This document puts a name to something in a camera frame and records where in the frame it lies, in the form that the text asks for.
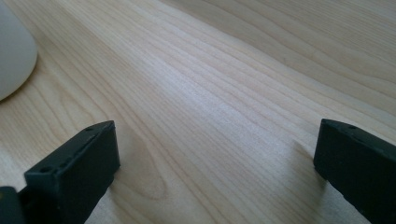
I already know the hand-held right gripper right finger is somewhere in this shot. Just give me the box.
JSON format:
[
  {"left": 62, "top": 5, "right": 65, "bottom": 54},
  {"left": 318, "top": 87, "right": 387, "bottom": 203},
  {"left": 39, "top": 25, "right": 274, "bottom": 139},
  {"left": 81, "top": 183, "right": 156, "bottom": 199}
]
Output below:
[{"left": 313, "top": 118, "right": 396, "bottom": 224}]

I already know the white cup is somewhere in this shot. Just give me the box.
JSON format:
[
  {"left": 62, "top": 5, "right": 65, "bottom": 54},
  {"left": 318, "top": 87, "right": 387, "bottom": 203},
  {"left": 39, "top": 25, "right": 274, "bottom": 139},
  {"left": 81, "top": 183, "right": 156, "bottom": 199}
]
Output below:
[{"left": 0, "top": 1, "right": 39, "bottom": 102}]

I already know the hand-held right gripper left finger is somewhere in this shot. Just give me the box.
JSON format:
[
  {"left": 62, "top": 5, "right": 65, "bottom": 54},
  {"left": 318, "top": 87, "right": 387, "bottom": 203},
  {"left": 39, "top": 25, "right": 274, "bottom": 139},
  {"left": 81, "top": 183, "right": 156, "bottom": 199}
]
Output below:
[{"left": 18, "top": 120, "right": 121, "bottom": 224}]

